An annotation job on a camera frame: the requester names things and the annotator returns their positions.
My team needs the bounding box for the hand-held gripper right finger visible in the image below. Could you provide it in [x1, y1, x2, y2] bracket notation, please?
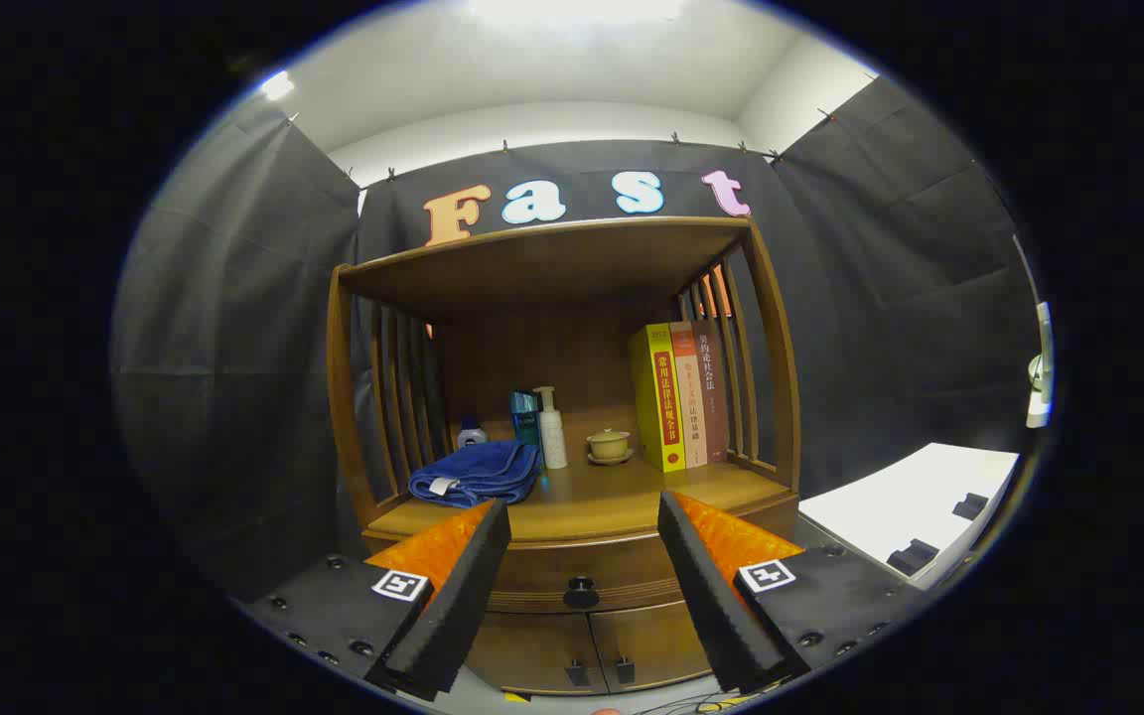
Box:
[657, 490, 932, 694]

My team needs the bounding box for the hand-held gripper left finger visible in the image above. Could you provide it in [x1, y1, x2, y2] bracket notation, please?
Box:
[239, 499, 512, 702]

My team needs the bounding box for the wooden drawer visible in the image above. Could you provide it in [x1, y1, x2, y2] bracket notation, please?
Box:
[363, 494, 799, 614]

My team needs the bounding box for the wooden cabinet door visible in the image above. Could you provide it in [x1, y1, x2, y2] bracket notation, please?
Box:
[463, 611, 609, 696]
[588, 599, 717, 693]

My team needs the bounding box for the wooden countertop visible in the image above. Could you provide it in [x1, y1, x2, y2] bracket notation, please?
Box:
[367, 459, 793, 545]

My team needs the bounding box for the white drawer unit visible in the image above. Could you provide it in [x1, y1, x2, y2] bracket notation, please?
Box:
[798, 442, 1020, 589]

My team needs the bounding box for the wooden cabinet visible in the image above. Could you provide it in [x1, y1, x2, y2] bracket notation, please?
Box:
[326, 215, 803, 696]

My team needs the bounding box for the blue folded towel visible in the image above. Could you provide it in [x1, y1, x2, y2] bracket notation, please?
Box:
[408, 440, 543, 508]

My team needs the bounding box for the white pump bottle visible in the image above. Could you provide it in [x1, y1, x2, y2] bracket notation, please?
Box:
[534, 385, 569, 470]

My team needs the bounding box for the tall blue bottle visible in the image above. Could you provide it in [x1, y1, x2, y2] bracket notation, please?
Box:
[509, 389, 543, 450]

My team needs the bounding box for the cream orange book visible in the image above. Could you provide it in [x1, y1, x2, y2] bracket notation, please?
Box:
[669, 320, 710, 469]

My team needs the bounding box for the thick yellow book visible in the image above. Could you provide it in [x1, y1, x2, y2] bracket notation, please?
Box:
[630, 322, 687, 474]

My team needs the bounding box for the brown book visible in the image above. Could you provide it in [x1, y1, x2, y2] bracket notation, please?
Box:
[691, 318, 732, 464]

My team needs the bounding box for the white object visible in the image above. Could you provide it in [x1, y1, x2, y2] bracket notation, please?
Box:
[1027, 301, 1055, 430]

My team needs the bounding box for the thin black cable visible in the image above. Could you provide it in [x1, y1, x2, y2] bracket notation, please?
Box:
[646, 692, 782, 715]

